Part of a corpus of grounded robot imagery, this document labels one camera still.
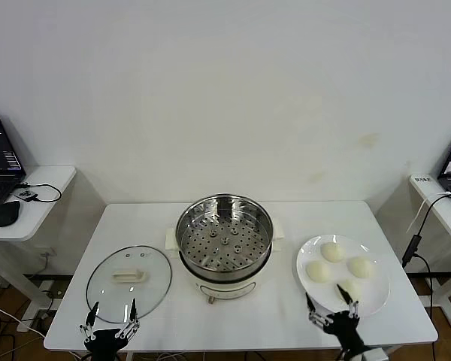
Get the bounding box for glass lid with cream handle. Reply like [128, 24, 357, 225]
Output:
[86, 244, 173, 324]

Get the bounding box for black inline adapter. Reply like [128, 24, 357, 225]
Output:
[401, 235, 422, 267]

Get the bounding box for small black patterned device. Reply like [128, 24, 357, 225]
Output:
[14, 189, 38, 204]

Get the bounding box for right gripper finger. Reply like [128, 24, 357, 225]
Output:
[304, 293, 334, 326]
[336, 284, 361, 320]

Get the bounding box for black computer mouse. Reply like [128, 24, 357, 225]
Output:
[0, 200, 22, 228]

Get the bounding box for cream electric cooking pot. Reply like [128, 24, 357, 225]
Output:
[165, 217, 286, 305]

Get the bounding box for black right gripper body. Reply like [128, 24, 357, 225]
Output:
[322, 311, 366, 356]

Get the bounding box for white steamed baozi bun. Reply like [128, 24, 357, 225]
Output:
[336, 278, 362, 300]
[320, 242, 345, 263]
[347, 256, 374, 279]
[307, 261, 332, 283]

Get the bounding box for thin black looped cable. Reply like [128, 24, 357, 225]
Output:
[18, 182, 63, 204]

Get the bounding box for stainless steel steamer basket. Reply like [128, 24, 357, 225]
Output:
[174, 193, 274, 272]

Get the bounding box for black hanging cable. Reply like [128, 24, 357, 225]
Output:
[411, 251, 435, 309]

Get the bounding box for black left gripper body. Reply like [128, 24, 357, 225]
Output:
[83, 327, 132, 361]

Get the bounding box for black laptop cable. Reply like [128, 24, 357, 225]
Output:
[416, 193, 451, 238]

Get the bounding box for white floor cable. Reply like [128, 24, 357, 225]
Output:
[0, 296, 46, 335]

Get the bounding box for white round plate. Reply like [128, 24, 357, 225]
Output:
[295, 234, 391, 317]

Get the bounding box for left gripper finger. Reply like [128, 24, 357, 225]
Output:
[78, 301, 101, 343]
[119, 299, 141, 340]

